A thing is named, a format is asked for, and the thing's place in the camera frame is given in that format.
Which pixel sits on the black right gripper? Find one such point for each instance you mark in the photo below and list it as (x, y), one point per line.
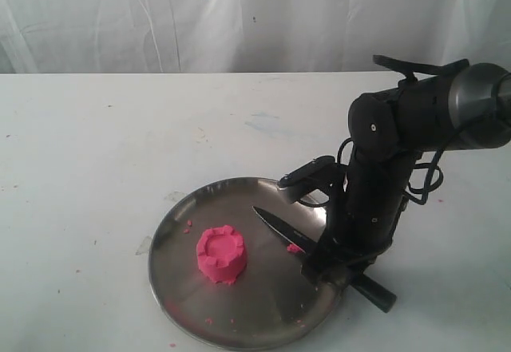
(362, 215)

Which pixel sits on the black kitchen knife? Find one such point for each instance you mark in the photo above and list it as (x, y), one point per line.
(377, 294)

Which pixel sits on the pink clay lump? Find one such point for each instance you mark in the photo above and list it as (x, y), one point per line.
(221, 254)

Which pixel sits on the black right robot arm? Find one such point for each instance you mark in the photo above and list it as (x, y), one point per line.
(397, 138)

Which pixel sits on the pink sand crumb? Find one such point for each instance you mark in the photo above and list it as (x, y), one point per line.
(294, 249)

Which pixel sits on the round steel plate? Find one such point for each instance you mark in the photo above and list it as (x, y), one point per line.
(271, 304)

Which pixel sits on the small pink crumb left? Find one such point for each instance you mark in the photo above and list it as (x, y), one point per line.
(188, 227)

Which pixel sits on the white backdrop curtain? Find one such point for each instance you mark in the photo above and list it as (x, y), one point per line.
(216, 36)

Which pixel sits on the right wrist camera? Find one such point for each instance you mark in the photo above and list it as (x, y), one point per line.
(307, 182)

